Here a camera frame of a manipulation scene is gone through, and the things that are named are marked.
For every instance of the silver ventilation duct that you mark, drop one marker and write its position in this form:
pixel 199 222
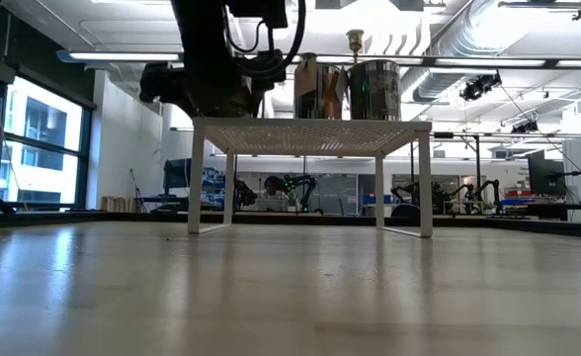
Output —
pixel 448 44

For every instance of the large window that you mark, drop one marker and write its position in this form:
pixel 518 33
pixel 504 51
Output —
pixel 38 143

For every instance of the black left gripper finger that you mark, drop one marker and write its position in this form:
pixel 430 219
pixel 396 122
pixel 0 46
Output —
pixel 164 84
pixel 270 69

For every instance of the dark red background robot arm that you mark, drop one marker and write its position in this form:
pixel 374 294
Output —
pixel 246 193

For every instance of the black post frame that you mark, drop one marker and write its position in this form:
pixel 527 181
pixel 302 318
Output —
pixel 443 135

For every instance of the person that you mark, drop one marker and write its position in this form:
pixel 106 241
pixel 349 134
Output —
pixel 273 187

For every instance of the silver ribbed tin candle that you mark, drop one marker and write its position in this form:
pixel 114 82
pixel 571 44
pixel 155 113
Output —
pixel 315 94

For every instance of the white perforated metal shelf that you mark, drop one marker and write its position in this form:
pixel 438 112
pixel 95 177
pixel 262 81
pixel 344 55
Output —
pixel 271 123

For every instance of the black background robot arm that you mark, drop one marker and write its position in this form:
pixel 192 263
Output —
pixel 414 195
pixel 488 193

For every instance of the gold candlestick holder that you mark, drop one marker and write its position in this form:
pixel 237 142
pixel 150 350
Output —
pixel 355 39

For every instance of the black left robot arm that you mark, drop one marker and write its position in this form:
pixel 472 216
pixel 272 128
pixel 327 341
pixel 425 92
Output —
pixel 201 29

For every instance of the wooden boxes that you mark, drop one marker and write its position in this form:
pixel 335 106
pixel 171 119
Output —
pixel 117 204

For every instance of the black computer monitor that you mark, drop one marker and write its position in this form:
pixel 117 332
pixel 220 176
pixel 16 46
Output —
pixel 177 174
pixel 545 178

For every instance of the long ceiling light bar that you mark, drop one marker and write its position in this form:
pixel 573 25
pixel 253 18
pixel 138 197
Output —
pixel 122 56

